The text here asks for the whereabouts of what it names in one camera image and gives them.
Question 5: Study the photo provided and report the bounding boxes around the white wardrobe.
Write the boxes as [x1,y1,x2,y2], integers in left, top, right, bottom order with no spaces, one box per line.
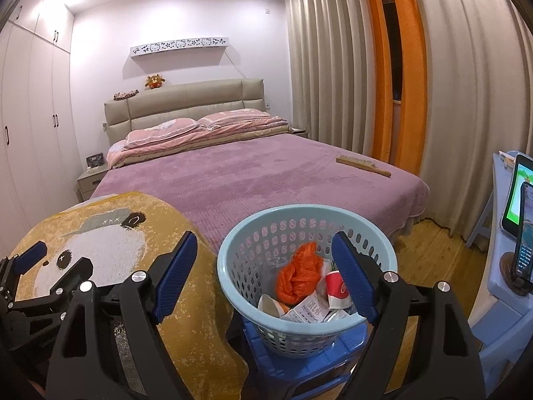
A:
[1,0,81,255]

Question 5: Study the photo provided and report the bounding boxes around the light blue table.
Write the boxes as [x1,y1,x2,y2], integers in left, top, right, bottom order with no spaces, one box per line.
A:
[468,154,532,394]

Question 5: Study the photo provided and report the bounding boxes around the white medicine box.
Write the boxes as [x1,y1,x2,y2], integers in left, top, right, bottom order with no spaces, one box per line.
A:
[281,292,330,324]

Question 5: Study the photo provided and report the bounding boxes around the white decorated wall shelf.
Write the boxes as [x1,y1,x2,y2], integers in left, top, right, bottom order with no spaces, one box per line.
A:
[129,36,230,58]

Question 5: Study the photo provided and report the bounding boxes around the pink pillow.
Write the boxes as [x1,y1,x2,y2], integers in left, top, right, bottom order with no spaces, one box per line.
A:
[198,108,271,127]
[125,117,200,149]

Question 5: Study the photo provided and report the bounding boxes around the red white paper cup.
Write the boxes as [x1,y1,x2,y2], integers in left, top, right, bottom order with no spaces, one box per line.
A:
[325,271,352,311]

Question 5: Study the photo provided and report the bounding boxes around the pink left pillow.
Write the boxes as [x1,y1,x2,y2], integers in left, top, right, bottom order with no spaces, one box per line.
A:
[125,117,200,149]

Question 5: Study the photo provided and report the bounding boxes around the light blue laundry basket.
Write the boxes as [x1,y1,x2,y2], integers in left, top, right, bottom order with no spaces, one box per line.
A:
[217,204,397,358]

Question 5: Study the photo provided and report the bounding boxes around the orange plastic bag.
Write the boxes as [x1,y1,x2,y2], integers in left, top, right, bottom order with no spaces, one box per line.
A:
[274,242,323,306]

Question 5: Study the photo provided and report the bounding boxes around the orange curtain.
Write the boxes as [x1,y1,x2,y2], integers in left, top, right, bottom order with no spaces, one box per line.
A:
[368,0,428,174]

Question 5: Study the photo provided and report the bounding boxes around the dark object on headboard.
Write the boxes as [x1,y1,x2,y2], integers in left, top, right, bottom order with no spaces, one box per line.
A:
[113,89,139,101]

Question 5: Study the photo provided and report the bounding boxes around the grey bedside table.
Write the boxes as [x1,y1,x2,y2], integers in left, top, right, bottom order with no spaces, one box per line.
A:
[77,163,109,201]

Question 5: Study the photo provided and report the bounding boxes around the smartphone on stand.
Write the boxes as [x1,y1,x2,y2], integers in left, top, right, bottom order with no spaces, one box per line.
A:
[500,182,533,296]
[500,153,533,238]

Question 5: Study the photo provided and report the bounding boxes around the round panda rug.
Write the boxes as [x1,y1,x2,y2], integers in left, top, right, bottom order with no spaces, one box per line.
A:
[13,191,249,399]

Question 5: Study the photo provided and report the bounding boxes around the beige padded headboard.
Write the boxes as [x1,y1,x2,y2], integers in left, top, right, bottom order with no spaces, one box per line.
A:
[104,79,267,145]

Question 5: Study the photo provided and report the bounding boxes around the bed with purple cover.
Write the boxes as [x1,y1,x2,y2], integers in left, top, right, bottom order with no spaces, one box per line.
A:
[93,134,430,249]

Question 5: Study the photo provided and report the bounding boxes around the orange plush toy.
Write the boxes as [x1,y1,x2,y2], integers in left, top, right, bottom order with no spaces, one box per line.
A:
[145,74,165,89]

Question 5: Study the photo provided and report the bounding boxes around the pink right pillow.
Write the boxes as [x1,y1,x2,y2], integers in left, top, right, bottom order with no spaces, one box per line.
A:
[198,108,271,127]

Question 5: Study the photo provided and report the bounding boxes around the wooden bed brush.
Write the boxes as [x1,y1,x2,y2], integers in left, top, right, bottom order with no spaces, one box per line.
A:
[335,155,391,178]

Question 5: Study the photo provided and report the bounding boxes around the beige curtain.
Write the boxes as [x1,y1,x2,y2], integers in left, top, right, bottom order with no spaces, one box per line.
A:
[285,0,532,236]

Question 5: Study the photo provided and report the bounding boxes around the orange paper cup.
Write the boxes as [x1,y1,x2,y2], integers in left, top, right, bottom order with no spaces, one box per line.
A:
[258,294,291,318]

